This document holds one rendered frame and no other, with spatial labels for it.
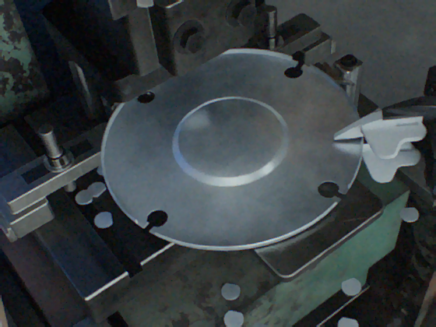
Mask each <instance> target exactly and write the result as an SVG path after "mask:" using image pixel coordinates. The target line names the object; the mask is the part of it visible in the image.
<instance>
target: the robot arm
mask: <svg viewBox="0 0 436 327"><path fill-rule="evenodd" d="M424 96H425V97H415V98H412V99H408V100H404V101H402V102H399V103H396V104H392V105H389V106H386V107H383V108H382V109H381V110H380V111H378V112H375V113H373V114H369V115H368V116H366V117H363V118H362V119H360V120H358V121H355V122H354V123H352V124H350V125H348V126H346V127H345V128H342V129H340V130H339V131H338V132H336V133H335V135H334V138H335V141H337V140H348V139H357V137H360V136H363V137H364V148H363V155H362V159H363V161H364V163H365V165H366V167H367V170H368V172H369V174H370V176H371V177H372V178H373V179H374V180H375V181H377V182H389V181H391V180H392V178H393V176H394V174H395V172H396V168H397V167H400V166H408V165H414V164H424V163H426V167H425V170H424V176H425V181H426V184H427V187H430V189H431V195H432V199H433V202H436V65H432V66H431V67H429V68H428V72H427V78H426V83H425V86H424Z"/></svg>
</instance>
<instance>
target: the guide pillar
mask: <svg viewBox="0 0 436 327"><path fill-rule="evenodd" d="M68 64H69V68H70V70H71V73H72V77H73V79H74V82H75V85H76V89H77V92H78V94H79V96H80V99H81V101H82V103H83V107H84V110H85V113H86V116H87V117H88V118H92V119H94V118H98V117H100V116H101V115H102V114H103V108H102V105H101V103H100V101H99V97H98V95H97V91H96V88H95V85H94V81H93V80H92V79H91V78H90V77H89V76H88V75H87V74H86V73H85V72H84V71H82V70H81V69H80V68H79V67H78V65H77V64H76V63H75V62H74V61H68Z"/></svg>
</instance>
